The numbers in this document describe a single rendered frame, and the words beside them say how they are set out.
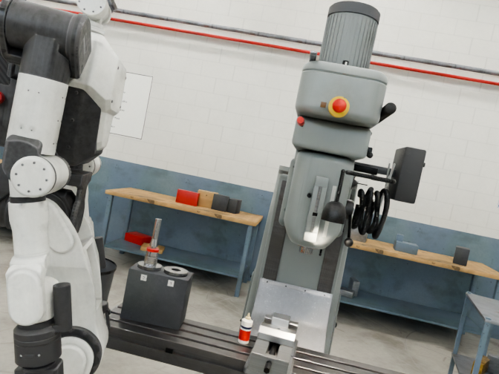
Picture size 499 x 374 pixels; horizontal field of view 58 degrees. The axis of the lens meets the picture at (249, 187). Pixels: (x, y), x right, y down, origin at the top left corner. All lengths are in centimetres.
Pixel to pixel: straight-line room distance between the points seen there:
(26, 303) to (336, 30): 138
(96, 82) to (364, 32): 109
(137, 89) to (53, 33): 536
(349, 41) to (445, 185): 437
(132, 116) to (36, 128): 534
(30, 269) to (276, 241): 121
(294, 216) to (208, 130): 452
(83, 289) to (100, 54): 55
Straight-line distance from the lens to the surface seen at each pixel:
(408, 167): 180
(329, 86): 137
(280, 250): 197
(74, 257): 114
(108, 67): 108
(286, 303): 198
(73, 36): 94
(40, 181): 92
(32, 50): 96
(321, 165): 148
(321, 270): 198
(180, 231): 605
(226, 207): 534
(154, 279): 168
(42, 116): 94
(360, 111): 137
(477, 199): 612
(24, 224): 97
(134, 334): 166
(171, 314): 170
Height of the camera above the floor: 156
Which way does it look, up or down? 4 degrees down
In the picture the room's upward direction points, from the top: 11 degrees clockwise
